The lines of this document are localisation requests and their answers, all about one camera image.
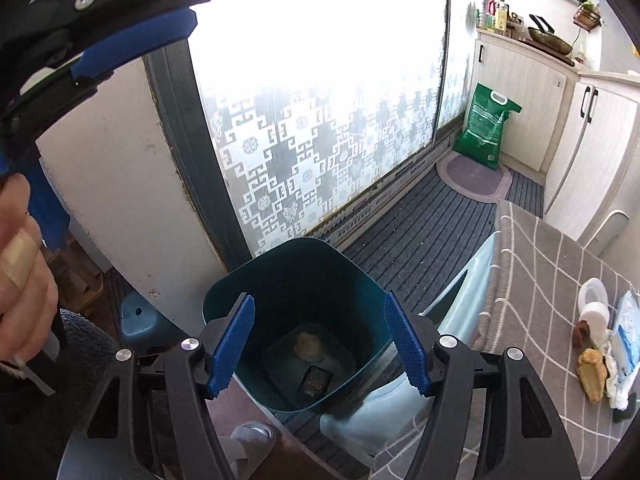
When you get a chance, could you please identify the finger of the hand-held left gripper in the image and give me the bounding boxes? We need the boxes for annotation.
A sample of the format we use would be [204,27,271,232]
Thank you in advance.
[0,74,101,256]
[0,0,227,82]

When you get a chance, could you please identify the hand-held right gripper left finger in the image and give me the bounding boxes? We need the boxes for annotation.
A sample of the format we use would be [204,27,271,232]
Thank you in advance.
[57,292,256,480]

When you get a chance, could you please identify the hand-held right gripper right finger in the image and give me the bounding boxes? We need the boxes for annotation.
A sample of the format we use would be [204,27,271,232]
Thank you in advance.
[384,291,583,480]

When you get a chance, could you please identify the tan paper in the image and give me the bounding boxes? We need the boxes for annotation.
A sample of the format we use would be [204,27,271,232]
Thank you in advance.
[294,331,326,363]

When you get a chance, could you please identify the small black box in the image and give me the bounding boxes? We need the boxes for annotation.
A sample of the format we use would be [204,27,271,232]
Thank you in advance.
[300,365,332,397]

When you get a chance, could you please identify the teal plastic bin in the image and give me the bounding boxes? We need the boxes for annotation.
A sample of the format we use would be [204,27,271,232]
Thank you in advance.
[202,237,397,416]

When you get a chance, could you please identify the tan peel piece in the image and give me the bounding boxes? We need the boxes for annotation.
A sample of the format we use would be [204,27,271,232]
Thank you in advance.
[576,348,608,403]

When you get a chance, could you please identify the white round lid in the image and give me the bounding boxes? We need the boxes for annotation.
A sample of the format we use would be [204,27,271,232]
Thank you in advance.
[578,278,610,313]

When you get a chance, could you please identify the white tissue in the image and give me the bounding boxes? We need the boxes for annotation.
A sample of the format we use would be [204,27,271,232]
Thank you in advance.
[604,345,632,411]

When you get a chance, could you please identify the blue white tissue pack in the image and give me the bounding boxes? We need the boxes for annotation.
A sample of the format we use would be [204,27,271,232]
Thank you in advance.
[609,290,640,381]

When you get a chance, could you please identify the person's left hand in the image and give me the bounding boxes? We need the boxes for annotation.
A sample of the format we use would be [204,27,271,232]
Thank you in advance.
[0,172,61,364]

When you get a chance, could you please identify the pale green plastic chair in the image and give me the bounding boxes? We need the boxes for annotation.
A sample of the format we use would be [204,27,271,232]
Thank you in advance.
[319,232,497,457]

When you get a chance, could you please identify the blue plastic stool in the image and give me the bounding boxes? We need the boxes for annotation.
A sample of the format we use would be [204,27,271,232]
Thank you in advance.
[120,290,187,347]

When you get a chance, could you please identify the dark fuzzy clothing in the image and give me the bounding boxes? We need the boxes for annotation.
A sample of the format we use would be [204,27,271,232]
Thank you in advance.
[0,309,132,480]

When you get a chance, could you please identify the grey striped floor mat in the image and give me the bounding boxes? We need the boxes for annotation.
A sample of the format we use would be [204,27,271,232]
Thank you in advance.
[277,170,544,461]

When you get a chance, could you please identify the grey checkered tablecloth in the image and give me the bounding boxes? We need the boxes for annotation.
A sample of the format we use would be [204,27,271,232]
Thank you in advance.
[370,200,640,480]

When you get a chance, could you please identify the dark brown peel piece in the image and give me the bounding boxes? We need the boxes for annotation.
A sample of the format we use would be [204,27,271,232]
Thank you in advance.
[572,321,594,350]

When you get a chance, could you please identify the oval purple door mat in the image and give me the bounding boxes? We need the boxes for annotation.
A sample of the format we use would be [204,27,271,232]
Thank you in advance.
[436,152,514,205]

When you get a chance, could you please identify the white paper roll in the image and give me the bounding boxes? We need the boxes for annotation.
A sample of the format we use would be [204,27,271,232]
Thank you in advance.
[580,302,612,333]

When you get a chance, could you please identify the patterned glass sliding door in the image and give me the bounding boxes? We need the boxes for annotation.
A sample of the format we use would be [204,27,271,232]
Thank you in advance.
[142,0,482,267]

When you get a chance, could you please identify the white plastic chair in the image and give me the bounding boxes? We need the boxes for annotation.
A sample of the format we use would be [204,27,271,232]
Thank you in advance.
[581,210,631,261]

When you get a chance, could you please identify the green rice bag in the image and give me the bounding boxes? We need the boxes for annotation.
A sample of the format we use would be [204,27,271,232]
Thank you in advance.
[453,82,523,171]

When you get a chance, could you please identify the wooden cutting board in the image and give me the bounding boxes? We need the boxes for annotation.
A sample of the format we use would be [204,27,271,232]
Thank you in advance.
[525,39,577,67]

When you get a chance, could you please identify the black wok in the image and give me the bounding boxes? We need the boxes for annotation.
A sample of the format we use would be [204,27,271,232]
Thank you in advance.
[527,14,574,56]

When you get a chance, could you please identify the white cabinet with black handle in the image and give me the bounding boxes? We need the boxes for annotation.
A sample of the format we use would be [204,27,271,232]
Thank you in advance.
[544,72,640,247]
[472,27,582,173]

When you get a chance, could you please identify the hanging wire basket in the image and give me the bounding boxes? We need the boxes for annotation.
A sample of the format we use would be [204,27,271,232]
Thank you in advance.
[573,0,604,34]

